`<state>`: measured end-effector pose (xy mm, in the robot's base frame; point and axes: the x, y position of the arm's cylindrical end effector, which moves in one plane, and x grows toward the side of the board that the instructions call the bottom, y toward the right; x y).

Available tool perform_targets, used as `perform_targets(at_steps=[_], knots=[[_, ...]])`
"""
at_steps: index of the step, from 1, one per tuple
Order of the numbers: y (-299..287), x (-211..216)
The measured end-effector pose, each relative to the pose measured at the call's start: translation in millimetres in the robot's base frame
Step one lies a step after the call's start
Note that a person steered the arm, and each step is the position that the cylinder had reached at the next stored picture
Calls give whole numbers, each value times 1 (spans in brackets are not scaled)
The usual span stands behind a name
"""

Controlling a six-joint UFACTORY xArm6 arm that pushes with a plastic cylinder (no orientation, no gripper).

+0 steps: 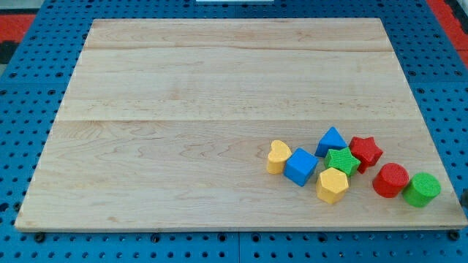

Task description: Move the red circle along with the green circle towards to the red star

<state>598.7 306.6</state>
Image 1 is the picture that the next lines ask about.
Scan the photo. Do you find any green cylinder block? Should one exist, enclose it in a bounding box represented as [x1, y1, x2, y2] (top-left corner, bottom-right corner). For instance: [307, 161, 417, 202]
[402, 172, 442, 207]

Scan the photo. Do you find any yellow hexagon block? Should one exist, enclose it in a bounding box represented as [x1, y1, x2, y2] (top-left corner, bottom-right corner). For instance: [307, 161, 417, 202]
[316, 167, 349, 205]

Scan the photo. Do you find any red cylinder block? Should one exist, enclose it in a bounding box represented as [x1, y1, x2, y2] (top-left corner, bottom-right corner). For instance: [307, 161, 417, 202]
[372, 162, 410, 198]

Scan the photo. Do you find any dark robot pusher tip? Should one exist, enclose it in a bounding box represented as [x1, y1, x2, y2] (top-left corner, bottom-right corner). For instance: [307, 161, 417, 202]
[460, 188, 468, 208]

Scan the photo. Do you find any blue cube block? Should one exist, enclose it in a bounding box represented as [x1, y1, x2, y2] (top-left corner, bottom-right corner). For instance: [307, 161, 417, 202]
[284, 148, 319, 186]

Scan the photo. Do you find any green star block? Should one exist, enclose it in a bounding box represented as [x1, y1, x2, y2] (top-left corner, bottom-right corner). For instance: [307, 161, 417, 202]
[324, 148, 361, 178]

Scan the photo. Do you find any red star block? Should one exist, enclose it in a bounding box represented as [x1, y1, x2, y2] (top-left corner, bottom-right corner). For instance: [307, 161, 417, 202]
[349, 137, 383, 174]

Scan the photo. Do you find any blue triangle block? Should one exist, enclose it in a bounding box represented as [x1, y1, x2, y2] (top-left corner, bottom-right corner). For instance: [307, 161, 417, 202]
[314, 126, 347, 157]

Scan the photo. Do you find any light wooden board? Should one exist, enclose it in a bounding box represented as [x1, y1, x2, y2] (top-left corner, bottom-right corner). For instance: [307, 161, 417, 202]
[15, 18, 467, 232]

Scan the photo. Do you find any yellow heart block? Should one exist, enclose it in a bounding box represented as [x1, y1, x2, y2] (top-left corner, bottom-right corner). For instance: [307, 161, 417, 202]
[266, 140, 292, 175]

